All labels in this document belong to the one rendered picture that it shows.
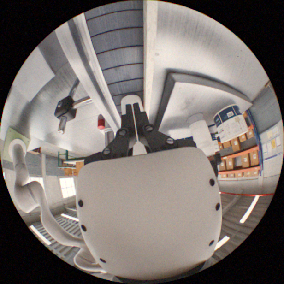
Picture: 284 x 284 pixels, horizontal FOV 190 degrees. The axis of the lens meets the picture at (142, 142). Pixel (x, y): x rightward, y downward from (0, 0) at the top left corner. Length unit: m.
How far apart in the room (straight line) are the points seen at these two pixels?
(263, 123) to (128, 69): 4.38
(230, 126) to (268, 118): 3.96
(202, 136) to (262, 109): 4.15
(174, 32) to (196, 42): 0.06
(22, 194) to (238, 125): 1.00
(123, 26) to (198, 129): 0.39
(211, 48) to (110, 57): 0.25
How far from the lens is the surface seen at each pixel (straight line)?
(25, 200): 0.55
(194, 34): 0.26
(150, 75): 0.16
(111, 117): 0.15
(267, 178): 4.82
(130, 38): 0.17
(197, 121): 0.41
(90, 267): 0.52
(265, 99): 4.45
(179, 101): 0.30
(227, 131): 0.49
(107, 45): 0.17
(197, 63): 0.30
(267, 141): 4.31
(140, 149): 0.16
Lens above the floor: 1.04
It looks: 16 degrees down
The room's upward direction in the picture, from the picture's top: 170 degrees clockwise
